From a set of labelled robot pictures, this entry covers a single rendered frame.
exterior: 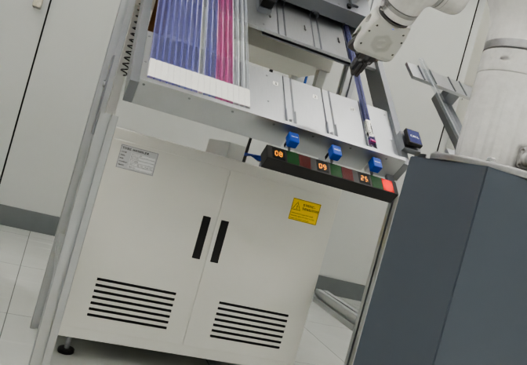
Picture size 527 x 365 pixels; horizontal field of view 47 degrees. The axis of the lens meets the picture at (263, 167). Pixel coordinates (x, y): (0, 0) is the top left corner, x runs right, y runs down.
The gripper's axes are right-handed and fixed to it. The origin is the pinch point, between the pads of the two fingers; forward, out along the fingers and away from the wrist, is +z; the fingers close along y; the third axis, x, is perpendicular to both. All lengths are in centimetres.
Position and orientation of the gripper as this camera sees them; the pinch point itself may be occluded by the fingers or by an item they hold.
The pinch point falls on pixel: (357, 66)
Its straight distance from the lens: 144.2
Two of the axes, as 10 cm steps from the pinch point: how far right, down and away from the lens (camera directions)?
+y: 9.1, 2.5, 3.3
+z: -4.1, 6.0, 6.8
